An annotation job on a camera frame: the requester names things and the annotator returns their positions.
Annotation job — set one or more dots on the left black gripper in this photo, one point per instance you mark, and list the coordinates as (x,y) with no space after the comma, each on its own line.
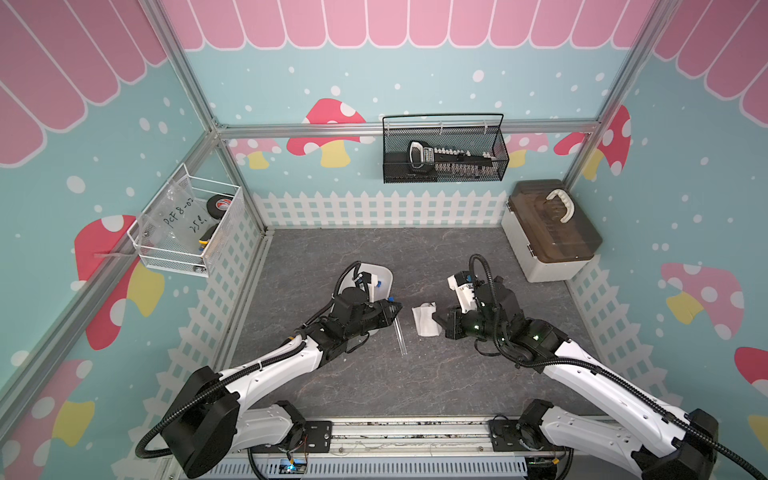
(386,318)

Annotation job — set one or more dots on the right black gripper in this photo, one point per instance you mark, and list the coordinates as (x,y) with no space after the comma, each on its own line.
(451,328)

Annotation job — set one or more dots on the blue capped test tube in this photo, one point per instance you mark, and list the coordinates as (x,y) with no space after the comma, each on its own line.
(399,333)

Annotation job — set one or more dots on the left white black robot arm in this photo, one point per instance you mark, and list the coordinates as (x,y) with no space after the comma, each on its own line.
(215,413)

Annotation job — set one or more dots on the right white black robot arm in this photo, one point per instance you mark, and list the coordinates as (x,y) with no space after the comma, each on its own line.
(651,438)

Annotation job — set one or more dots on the white plastic tray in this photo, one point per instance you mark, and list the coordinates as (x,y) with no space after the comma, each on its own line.
(385,280)

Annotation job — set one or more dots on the brown lidded storage box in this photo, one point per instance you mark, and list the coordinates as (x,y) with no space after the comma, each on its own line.
(551,236)

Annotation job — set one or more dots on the socket wrench set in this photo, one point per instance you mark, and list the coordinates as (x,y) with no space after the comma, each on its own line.
(426,159)

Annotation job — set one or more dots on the black tape roll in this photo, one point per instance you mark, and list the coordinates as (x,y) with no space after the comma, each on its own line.
(218,205)

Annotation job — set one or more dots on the clear plastic label bag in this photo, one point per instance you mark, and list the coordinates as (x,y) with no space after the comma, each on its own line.
(170,222)

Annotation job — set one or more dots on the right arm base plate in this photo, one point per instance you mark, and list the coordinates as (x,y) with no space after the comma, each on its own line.
(514,436)

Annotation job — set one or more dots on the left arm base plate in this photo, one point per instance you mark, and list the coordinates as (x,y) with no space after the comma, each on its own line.
(311,437)

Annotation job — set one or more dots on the black wire mesh basket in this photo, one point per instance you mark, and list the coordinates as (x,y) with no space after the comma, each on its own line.
(476,132)

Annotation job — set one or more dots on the white wire wall basket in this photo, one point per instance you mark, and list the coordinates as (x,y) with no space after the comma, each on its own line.
(224,245)

